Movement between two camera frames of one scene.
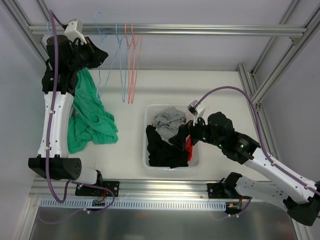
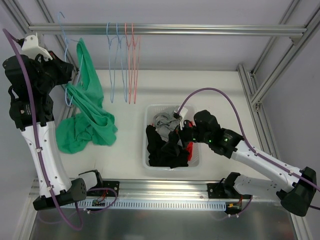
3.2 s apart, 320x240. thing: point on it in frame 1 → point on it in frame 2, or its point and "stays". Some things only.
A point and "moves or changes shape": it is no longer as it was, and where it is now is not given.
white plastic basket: [148, 112] stays
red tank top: [189, 148] stays
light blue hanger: [48, 28] moves or changes shape
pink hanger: [129, 44] stays
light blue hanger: [108, 75] → [109, 41]
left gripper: [89, 52] → [64, 69]
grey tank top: [167, 121] stays
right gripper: [191, 131] stays
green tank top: [90, 121] stays
